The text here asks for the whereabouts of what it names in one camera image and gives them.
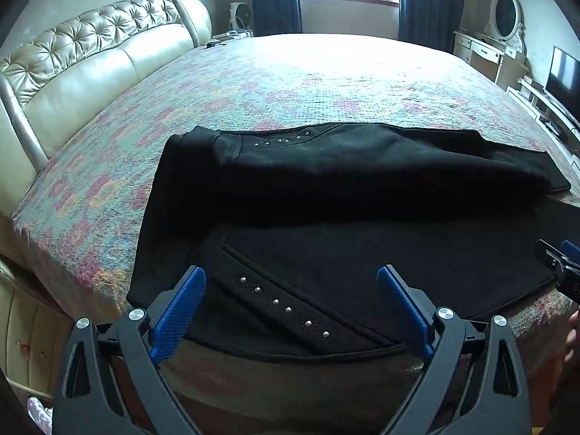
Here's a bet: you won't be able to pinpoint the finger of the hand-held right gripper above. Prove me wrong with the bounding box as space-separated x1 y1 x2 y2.
560 240 580 267
535 238 567 274

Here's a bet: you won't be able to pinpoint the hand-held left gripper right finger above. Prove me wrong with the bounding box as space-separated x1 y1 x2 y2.
376 264 534 435

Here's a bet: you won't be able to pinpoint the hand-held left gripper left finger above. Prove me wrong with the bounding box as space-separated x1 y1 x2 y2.
52 265 207 435

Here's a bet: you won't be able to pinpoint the black studded pants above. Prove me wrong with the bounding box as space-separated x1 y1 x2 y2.
127 123 580 366

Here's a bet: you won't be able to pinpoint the person's right hand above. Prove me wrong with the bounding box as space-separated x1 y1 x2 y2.
564 308 580 365

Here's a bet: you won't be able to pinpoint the white television stand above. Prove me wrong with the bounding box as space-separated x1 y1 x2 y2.
506 75 580 146

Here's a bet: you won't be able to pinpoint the black flat television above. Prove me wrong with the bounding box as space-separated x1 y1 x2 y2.
544 46 580 121

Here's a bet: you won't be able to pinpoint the white vanity table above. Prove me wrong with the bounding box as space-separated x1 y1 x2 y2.
453 29 529 92

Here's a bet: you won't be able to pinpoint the floral woven bedspread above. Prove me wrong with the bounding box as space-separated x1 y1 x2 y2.
11 33 580 346

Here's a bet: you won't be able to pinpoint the white oval vanity mirror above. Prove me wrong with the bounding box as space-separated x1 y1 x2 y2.
482 0 527 58

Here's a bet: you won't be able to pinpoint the cream tufted leather headboard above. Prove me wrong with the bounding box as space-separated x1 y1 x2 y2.
0 0 214 187

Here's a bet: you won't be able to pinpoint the white box fan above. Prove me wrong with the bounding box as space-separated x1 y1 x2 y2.
229 1 257 33

